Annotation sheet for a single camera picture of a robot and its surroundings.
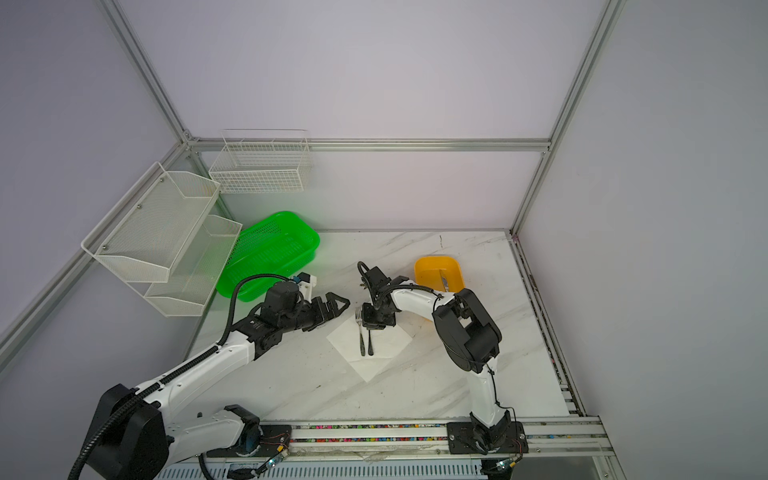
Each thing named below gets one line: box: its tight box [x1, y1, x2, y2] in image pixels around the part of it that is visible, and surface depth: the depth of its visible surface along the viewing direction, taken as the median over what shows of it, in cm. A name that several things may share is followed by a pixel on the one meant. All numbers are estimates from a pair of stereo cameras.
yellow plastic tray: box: [414, 256, 465, 293], surface depth 109 cm
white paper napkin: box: [326, 315, 413, 383], surface depth 92 cm
